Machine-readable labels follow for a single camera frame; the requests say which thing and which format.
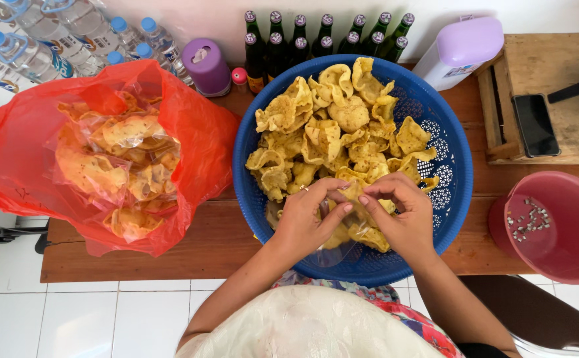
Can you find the person's right hand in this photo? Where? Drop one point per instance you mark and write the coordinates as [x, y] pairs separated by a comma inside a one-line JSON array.
[[408, 219]]

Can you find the person's left hand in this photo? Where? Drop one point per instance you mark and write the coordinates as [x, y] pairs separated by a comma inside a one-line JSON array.
[[299, 223]]

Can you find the clear plastic bag with crackers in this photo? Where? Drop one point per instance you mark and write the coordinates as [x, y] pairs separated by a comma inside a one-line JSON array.
[[338, 256]]

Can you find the blue plastic basket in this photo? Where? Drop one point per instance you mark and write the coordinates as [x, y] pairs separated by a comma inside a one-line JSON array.
[[448, 149]]

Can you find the pile of yellow crackers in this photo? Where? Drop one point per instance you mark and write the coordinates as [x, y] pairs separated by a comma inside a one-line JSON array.
[[329, 134]]

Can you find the cream cloth on lap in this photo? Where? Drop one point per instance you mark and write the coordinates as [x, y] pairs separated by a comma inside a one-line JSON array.
[[309, 323]]

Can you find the floral garment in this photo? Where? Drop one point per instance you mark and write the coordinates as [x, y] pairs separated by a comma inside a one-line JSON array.
[[418, 323]]

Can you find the scatter of small silver staples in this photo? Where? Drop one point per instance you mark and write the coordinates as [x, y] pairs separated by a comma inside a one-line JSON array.
[[530, 221]]

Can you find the dark brown chair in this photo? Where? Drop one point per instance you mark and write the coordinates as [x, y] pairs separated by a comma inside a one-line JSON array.
[[538, 308]]

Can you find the black smartphone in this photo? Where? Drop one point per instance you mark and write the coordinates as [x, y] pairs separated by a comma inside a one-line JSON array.
[[536, 125]]

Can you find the small red-capped bottle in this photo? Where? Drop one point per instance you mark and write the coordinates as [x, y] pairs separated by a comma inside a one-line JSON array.
[[239, 77]]

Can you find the pink plastic basin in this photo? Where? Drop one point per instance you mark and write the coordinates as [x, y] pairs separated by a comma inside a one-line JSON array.
[[567, 248]]

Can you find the group of green glass bottles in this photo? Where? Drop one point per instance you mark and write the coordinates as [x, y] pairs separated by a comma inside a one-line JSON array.
[[279, 49]]

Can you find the white bottle with lilac cap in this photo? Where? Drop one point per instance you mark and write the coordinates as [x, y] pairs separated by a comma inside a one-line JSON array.
[[461, 47]]

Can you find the purple lidded canister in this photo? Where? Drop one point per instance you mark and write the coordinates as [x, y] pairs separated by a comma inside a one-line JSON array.
[[207, 67]]

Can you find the heap of packed cracker bags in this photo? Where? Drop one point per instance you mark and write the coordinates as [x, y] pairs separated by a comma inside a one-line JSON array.
[[115, 159]]

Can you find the wooden tray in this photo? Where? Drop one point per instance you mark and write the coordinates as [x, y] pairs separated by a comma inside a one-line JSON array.
[[543, 64]]

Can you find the red plastic bag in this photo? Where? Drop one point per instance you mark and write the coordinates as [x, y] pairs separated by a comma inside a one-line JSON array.
[[16, 149]]

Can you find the group of clear water bottles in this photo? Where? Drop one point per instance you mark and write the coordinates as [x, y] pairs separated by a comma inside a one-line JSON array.
[[41, 44]]

